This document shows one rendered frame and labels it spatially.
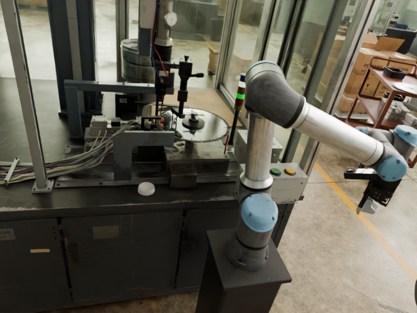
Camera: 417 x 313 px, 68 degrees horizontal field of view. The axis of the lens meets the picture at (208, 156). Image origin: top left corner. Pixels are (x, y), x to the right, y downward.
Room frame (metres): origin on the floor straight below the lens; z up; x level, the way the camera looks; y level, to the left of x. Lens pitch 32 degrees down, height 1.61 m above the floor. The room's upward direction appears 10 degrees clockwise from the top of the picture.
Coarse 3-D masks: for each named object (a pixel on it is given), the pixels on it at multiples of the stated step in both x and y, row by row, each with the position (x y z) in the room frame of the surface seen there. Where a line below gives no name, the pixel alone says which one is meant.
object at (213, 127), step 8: (168, 112) 1.39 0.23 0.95; (184, 112) 1.42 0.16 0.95; (200, 112) 1.46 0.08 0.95; (208, 112) 1.47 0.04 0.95; (168, 120) 1.30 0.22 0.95; (208, 120) 1.38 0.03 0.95; (216, 120) 1.39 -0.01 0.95; (168, 128) 1.23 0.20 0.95; (176, 128) 1.24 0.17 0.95; (184, 128) 1.26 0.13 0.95; (200, 128) 1.28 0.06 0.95; (208, 128) 1.30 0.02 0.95; (216, 128) 1.31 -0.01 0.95; (224, 128) 1.33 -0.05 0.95; (176, 136) 1.17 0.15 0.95; (184, 136) 1.18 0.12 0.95; (192, 136) 1.19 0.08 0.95; (200, 136) 1.21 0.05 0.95; (208, 136) 1.22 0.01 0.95; (216, 136) 1.23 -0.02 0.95
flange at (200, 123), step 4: (184, 120) 1.31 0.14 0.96; (188, 120) 1.32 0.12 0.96; (192, 120) 1.30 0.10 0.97; (196, 120) 1.30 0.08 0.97; (200, 120) 1.34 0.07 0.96; (184, 124) 1.28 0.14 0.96; (188, 124) 1.28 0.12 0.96; (192, 124) 1.29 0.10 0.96; (196, 124) 1.29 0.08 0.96; (200, 124) 1.30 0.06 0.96; (204, 124) 1.31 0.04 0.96; (192, 128) 1.27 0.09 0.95; (196, 128) 1.27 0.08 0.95
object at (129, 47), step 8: (128, 40) 2.06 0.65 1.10; (136, 40) 2.11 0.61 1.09; (128, 48) 1.86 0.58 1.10; (136, 48) 2.06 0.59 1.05; (128, 56) 1.86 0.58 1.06; (136, 56) 1.85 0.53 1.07; (144, 56) 1.85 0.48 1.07; (128, 64) 1.86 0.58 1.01; (136, 64) 1.86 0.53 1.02; (144, 64) 1.85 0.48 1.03; (128, 72) 1.86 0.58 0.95; (136, 72) 1.85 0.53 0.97; (144, 72) 1.85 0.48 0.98; (152, 72) 1.87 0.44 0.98; (128, 80) 1.86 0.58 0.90; (136, 80) 1.85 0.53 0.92; (144, 80) 1.85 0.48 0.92; (152, 80) 1.87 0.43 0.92; (144, 96) 1.89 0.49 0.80; (152, 96) 1.91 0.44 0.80
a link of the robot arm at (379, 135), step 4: (356, 128) 0.91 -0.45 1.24; (360, 128) 0.90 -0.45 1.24; (364, 128) 0.90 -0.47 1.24; (368, 128) 0.90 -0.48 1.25; (372, 128) 0.92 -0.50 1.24; (364, 132) 0.88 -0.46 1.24; (368, 132) 0.88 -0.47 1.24; (372, 132) 0.88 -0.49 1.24; (376, 132) 0.88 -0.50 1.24; (380, 132) 0.89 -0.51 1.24; (384, 132) 0.90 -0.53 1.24; (388, 132) 0.90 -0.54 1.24; (372, 136) 0.86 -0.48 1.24; (376, 136) 0.86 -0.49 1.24; (380, 136) 0.86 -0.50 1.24; (384, 136) 0.88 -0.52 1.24; (388, 136) 0.88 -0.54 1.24; (392, 136) 0.89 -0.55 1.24; (380, 140) 0.83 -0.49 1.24; (384, 140) 0.83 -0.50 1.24; (388, 140) 0.87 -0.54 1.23; (392, 140) 0.88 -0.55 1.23; (392, 144) 0.87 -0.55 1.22
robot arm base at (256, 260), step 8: (232, 240) 0.76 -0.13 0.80; (232, 248) 0.74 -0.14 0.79; (240, 248) 0.72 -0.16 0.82; (248, 248) 0.71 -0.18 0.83; (256, 248) 0.71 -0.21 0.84; (264, 248) 0.73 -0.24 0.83; (232, 256) 0.72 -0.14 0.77; (240, 256) 0.72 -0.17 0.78; (248, 256) 0.70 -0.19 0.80; (256, 256) 0.71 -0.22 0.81; (264, 256) 0.72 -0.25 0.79; (240, 264) 0.70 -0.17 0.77; (248, 264) 0.70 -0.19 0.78; (256, 264) 0.70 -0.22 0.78; (264, 264) 0.72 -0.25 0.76
